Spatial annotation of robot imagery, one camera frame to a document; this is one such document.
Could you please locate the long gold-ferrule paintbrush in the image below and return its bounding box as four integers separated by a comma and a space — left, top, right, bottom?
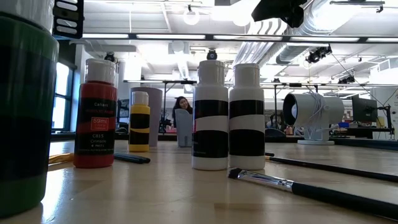
265, 156, 398, 184

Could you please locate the grey-tipped black-handle paintbrush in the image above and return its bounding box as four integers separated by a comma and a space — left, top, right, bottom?
113, 154, 150, 165

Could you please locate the white black-striped paint bottle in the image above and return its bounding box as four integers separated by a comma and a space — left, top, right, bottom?
191, 60, 229, 171
228, 63, 266, 171

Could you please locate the black chair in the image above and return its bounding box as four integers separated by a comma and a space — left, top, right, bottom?
265, 127, 287, 143

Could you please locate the green black-striped paint bottle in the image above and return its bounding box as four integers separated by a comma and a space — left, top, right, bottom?
0, 0, 60, 218

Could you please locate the overhead frame bar with lights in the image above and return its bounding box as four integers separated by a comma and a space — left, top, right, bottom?
81, 32, 398, 44

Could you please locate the dark-framed window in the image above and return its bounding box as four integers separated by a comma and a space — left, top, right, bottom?
51, 60, 75, 133

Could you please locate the wide flat silver-ferrule paintbrush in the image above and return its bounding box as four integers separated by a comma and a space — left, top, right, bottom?
228, 167, 398, 222

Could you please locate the white fan cord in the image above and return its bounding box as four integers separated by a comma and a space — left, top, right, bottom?
306, 90, 340, 139

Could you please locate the orange-handled paintbrush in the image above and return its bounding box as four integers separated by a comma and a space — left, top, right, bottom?
48, 152, 75, 166

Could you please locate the small flat black-tip paintbrush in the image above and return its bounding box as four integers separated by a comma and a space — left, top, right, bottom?
113, 152, 152, 162

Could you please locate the white cylindrical desk fan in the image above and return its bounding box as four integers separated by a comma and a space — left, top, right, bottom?
282, 92, 345, 146

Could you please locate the white cup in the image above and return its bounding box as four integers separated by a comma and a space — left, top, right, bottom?
129, 86, 164, 147

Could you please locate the black ceiling-mounted device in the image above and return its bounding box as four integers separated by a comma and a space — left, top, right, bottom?
338, 74, 356, 85
305, 45, 333, 65

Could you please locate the black computer monitor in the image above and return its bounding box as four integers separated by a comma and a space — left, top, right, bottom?
351, 95, 379, 124

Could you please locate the small yellow black-striped paint bottle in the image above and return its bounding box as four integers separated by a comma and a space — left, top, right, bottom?
128, 91, 151, 152

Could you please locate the red crimson paint bottle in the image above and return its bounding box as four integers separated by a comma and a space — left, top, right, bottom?
73, 58, 118, 169

